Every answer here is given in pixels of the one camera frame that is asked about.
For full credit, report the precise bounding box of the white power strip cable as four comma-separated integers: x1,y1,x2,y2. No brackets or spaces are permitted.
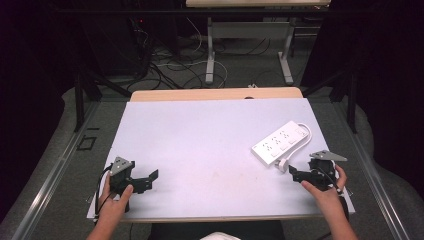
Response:
275,122,314,174

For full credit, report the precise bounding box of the tangle of floor cables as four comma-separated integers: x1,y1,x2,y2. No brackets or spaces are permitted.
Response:
126,16,278,91

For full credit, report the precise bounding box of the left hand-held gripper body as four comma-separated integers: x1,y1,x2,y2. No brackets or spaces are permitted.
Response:
109,156,148,213

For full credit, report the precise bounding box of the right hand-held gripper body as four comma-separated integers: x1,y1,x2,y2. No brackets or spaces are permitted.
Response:
308,149,348,192

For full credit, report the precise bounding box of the person's left hand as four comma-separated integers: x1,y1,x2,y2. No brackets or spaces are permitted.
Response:
97,172,135,222

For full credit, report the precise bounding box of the black metal stand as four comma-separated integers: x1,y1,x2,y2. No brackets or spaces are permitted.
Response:
301,63,359,135
73,63,133,133

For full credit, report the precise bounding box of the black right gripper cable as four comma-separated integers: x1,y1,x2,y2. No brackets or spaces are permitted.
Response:
318,166,344,196

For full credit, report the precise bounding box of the white desk with metal legs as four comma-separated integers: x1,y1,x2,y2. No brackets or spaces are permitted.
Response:
185,0,332,86

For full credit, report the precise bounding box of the metal floor rail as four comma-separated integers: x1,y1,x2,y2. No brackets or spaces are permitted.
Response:
11,99,102,240
333,99,413,240

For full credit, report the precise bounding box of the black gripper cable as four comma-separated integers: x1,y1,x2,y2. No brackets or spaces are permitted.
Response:
94,165,114,218
318,166,344,196

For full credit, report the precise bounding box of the person's dark clothing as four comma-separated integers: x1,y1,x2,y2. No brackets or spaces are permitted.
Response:
146,220,286,240

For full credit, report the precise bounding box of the white power strip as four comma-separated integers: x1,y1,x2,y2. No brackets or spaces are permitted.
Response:
250,120,310,168

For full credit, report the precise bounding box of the black computer tower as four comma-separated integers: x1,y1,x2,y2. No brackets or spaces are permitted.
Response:
128,15,153,79

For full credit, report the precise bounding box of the white table mat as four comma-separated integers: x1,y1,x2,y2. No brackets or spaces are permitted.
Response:
86,97,356,222

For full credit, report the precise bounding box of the person's right hand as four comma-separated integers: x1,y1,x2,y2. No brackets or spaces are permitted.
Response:
300,164,348,209

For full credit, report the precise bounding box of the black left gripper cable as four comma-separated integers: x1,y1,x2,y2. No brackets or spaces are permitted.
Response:
94,165,114,218

